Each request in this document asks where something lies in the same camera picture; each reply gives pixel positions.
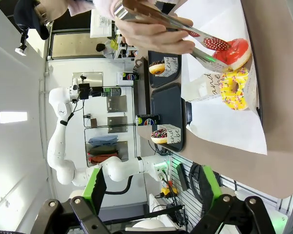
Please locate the chocolate donut coloured sprinkles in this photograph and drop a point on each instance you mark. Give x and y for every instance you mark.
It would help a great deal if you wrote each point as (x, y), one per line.
(158, 136)

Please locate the grey metal plate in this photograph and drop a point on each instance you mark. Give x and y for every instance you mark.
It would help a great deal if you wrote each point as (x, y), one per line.
(117, 124)
(95, 78)
(116, 103)

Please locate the folded red cloth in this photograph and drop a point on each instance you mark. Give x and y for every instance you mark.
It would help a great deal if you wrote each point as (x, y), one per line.
(102, 158)

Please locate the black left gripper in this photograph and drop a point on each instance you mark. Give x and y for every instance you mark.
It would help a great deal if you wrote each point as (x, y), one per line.
(96, 91)

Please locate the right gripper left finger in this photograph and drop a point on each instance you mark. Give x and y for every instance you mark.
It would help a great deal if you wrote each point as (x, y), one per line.
(94, 190)

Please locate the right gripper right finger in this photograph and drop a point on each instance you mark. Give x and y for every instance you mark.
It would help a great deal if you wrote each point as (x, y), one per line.
(210, 192)

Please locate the yellow sprinkled donut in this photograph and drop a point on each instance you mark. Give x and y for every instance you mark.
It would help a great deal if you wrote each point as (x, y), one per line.
(228, 97)

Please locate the yellow emergency stop box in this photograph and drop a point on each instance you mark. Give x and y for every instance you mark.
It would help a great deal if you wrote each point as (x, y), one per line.
(169, 190)

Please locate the large white paper sheet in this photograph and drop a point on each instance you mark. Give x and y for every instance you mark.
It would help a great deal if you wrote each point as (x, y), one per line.
(222, 131)

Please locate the folded blue cloth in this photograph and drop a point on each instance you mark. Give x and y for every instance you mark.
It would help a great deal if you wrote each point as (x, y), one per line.
(103, 141)

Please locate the printed paper donut wrapper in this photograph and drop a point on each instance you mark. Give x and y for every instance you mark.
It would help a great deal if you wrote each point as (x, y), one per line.
(171, 67)
(173, 137)
(205, 85)

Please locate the person left hand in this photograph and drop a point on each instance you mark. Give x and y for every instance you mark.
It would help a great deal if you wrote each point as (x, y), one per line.
(151, 36)

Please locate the black Pepsi can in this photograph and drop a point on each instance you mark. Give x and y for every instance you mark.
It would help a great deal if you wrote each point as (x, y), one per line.
(147, 120)
(129, 76)

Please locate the black plastic serving tray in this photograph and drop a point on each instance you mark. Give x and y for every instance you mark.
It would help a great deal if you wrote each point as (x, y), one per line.
(162, 80)
(167, 107)

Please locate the person in pink fleece robe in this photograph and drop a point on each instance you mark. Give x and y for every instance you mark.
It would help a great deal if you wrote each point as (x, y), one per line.
(29, 14)

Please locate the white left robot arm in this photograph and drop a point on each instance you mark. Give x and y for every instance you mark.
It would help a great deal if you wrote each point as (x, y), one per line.
(58, 146)

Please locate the person in white clothes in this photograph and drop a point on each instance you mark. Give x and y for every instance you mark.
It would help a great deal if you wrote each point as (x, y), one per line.
(105, 50)

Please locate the red glazed donut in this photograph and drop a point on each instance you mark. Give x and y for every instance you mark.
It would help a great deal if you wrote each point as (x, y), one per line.
(239, 52)

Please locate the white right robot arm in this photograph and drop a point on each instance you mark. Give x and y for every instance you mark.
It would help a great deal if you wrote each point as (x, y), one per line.
(149, 223)

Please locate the black power adapter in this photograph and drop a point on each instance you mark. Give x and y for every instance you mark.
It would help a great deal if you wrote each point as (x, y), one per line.
(182, 176)

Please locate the metal tongs red dotted tips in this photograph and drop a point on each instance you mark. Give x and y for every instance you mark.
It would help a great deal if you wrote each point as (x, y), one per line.
(216, 44)

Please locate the folded olive cloth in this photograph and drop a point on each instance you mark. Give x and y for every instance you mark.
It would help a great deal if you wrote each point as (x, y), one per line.
(102, 150)

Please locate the rectangular ceiling light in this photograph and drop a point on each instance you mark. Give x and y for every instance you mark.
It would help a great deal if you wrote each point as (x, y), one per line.
(13, 117)

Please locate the chocolate glazed donut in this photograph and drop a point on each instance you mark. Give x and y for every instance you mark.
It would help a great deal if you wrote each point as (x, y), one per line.
(156, 69)

